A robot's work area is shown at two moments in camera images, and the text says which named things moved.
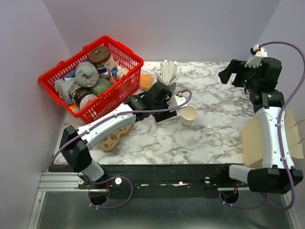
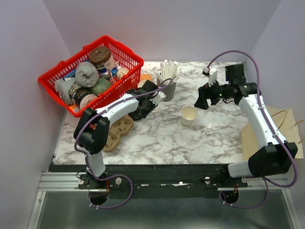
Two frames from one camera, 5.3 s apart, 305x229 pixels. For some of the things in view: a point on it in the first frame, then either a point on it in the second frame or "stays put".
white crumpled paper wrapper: (63, 86) stays put
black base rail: (154, 180) stays put
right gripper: (236, 66) → (206, 92)
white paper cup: (188, 114) stays put
